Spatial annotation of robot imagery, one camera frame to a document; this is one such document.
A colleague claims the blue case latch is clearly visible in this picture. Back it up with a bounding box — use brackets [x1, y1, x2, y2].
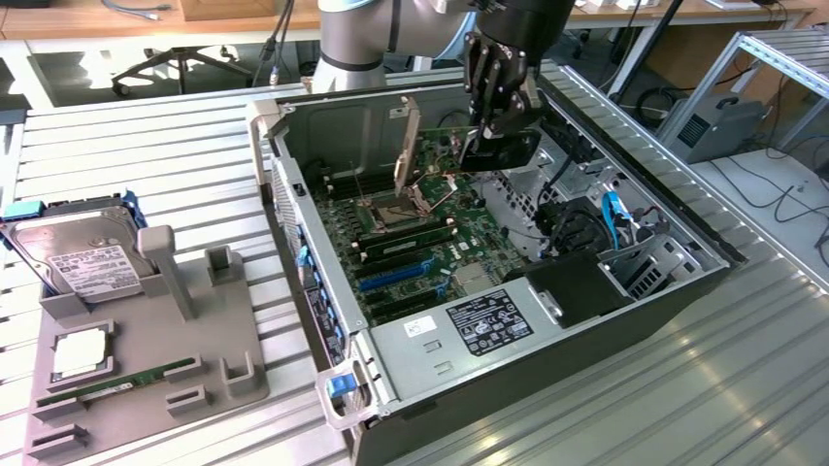
[325, 374, 356, 400]

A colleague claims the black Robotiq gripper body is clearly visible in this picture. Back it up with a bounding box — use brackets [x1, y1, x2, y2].
[473, 0, 576, 117]

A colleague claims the silver drive cage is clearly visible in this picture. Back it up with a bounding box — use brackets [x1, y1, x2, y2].
[484, 81, 624, 237]

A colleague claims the grey computer tower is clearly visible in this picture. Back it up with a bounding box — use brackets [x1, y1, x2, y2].
[656, 94, 768, 165]

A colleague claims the green RAM stick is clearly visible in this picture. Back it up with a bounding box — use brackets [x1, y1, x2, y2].
[34, 356, 198, 407]

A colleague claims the CPU socket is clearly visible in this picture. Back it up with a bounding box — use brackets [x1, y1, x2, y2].
[360, 190, 429, 230]

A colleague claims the black plastic shroud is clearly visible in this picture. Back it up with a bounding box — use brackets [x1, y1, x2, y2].
[501, 252, 636, 332]

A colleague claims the green motherboard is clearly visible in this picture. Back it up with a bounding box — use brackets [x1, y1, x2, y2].
[309, 157, 529, 327]

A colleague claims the wooden desk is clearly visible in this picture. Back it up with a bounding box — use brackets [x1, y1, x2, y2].
[0, 0, 323, 43]
[562, 0, 817, 93]

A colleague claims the blue expansion slot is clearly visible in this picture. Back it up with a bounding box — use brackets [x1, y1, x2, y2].
[357, 263, 433, 293]

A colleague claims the Nvidia graphics card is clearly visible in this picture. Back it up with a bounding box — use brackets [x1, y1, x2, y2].
[391, 94, 544, 189]

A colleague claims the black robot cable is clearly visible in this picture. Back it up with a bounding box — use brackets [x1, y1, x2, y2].
[257, 0, 296, 87]

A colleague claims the black wire bundle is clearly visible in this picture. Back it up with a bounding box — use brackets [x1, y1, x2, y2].
[535, 197, 618, 258]

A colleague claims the hard disk with blue carrier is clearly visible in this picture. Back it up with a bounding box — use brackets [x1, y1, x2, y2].
[0, 190, 160, 305]

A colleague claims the aluminium profile frame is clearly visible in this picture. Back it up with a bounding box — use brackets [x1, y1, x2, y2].
[656, 27, 829, 152]

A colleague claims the open black PC case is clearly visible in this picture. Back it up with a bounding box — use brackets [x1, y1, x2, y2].
[248, 70, 750, 466]

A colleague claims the silver disk bay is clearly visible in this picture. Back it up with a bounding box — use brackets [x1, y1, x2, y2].
[595, 231, 708, 301]

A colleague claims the labelled RAM stick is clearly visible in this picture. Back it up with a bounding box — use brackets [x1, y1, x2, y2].
[359, 235, 435, 264]

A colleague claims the grey parts rack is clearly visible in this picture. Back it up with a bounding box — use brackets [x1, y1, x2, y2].
[24, 225, 271, 462]

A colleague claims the metal socket cover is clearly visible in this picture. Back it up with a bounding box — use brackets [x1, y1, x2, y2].
[411, 170, 459, 216]

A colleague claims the grey power supply unit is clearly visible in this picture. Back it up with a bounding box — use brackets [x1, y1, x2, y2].
[352, 277, 566, 407]

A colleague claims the silver CPU chip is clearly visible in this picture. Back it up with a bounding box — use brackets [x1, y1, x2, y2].
[50, 329, 109, 375]

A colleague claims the black expansion slot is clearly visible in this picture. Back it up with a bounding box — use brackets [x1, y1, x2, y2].
[367, 285, 443, 315]

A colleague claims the blue SATA wire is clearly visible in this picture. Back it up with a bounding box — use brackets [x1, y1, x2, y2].
[599, 190, 628, 254]

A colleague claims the blue cable coil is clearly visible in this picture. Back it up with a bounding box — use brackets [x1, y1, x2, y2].
[100, 0, 173, 21]

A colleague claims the black slanted pole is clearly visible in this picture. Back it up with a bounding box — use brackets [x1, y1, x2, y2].
[606, 0, 687, 98]

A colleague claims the brown cardboard box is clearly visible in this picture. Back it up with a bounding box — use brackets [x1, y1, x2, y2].
[178, 0, 283, 21]

